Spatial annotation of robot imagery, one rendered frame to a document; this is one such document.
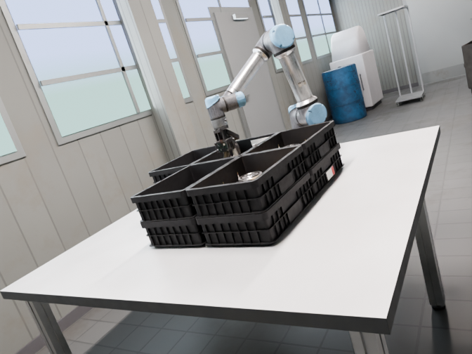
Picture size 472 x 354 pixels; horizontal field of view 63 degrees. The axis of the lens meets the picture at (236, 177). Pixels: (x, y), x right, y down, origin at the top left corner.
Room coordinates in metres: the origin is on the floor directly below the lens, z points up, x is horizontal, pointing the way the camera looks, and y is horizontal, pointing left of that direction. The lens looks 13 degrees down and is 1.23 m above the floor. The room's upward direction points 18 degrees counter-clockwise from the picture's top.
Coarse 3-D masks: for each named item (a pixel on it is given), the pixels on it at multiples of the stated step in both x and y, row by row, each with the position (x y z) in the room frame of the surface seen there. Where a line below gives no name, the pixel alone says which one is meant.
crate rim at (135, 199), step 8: (216, 160) 1.72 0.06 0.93; (224, 160) 1.69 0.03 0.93; (184, 168) 1.79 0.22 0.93; (168, 176) 1.71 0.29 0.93; (192, 184) 1.39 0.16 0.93; (168, 192) 1.38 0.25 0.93; (176, 192) 1.35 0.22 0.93; (184, 192) 1.34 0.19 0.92; (136, 200) 1.49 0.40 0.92; (144, 200) 1.46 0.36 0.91; (152, 200) 1.43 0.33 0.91
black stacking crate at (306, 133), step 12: (288, 132) 1.93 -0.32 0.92; (300, 132) 1.90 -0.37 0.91; (312, 132) 1.86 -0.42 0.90; (264, 144) 1.80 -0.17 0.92; (276, 144) 1.89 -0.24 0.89; (288, 144) 1.94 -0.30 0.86; (312, 144) 1.57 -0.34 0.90; (324, 144) 1.66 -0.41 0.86; (336, 144) 1.76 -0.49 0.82; (312, 156) 1.55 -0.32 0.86
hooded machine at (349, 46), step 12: (336, 36) 7.68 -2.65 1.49; (348, 36) 7.48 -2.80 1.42; (360, 36) 7.47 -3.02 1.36; (336, 48) 7.60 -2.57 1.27; (348, 48) 7.44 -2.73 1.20; (360, 48) 7.34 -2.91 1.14; (336, 60) 7.56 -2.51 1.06; (348, 60) 7.36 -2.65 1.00; (360, 60) 7.22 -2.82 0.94; (372, 60) 7.63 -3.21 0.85; (360, 72) 7.25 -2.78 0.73; (372, 72) 7.51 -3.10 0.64; (360, 84) 7.28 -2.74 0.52; (372, 84) 7.38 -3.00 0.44; (372, 96) 7.26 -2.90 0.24; (372, 108) 7.27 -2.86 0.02
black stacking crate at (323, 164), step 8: (336, 152) 1.76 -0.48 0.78; (320, 160) 1.58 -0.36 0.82; (328, 160) 1.67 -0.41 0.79; (336, 160) 1.73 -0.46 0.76; (312, 168) 1.50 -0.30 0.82; (320, 168) 1.58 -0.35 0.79; (328, 168) 1.64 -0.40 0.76; (336, 168) 1.72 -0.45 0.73; (312, 176) 1.51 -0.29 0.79; (320, 176) 1.55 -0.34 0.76; (312, 184) 1.49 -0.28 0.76; (320, 184) 1.55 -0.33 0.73; (312, 192) 1.50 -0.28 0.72
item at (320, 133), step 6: (306, 126) 1.87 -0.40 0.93; (324, 126) 1.70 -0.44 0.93; (330, 126) 1.74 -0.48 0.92; (282, 132) 1.95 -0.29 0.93; (318, 132) 1.62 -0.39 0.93; (324, 132) 1.67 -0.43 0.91; (270, 138) 1.86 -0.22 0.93; (312, 138) 1.55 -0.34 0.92; (318, 138) 1.60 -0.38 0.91; (300, 144) 1.49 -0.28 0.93; (306, 144) 1.50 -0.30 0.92; (252, 150) 1.71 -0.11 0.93; (264, 150) 1.60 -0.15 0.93
